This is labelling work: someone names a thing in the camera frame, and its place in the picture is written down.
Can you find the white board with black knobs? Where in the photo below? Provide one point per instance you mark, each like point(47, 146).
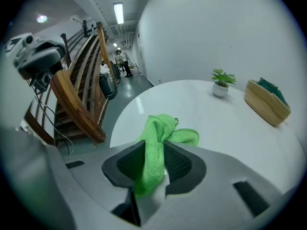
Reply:
point(89, 29)

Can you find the white plastic bag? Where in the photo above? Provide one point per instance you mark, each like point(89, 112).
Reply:
point(105, 69)

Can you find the small potted green plant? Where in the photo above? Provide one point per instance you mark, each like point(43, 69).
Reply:
point(220, 87)

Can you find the black trash bin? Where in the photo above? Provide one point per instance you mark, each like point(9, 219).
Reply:
point(108, 86)

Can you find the green microfibre cloth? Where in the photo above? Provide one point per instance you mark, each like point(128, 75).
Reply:
point(154, 152)

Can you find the round ceiling light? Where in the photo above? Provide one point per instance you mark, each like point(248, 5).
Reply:
point(42, 19)

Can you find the white oval table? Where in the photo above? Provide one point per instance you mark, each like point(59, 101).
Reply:
point(216, 123)

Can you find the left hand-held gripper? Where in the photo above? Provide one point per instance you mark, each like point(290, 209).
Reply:
point(45, 54)

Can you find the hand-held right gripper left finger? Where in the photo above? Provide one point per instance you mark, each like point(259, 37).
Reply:
point(124, 164)

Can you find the woven straw basket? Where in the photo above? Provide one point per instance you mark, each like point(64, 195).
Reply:
point(266, 106)

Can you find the wooden staircase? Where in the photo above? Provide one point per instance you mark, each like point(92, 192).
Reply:
point(79, 109)

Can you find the dark green pouch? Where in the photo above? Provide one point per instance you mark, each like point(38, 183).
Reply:
point(273, 90)

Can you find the silver fisheye camera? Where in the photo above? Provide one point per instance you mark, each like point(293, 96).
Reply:
point(28, 39)

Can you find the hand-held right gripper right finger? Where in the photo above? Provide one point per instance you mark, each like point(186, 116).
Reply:
point(182, 166)

